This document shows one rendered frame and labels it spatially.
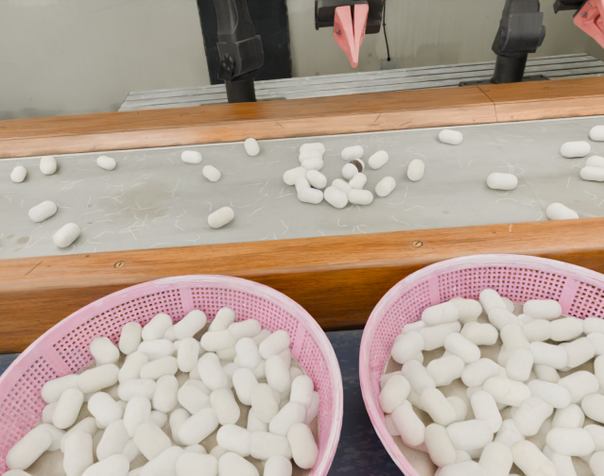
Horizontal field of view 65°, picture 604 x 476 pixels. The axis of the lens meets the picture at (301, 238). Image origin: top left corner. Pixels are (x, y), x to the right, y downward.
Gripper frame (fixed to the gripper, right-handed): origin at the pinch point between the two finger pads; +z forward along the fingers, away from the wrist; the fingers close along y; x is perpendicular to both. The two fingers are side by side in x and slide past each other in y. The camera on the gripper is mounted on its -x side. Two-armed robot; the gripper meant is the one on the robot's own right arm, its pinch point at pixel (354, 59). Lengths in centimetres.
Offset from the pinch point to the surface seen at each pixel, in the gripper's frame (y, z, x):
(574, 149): 28.1, 16.5, -0.4
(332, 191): -5.3, 21.5, -5.4
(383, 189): 1.1, 21.5, -4.6
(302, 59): -4, -113, 164
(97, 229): -34.4, 24.0, -5.0
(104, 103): -114, -101, 172
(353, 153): -1.3, 13.4, 2.4
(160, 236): -26.2, 26.0, -6.6
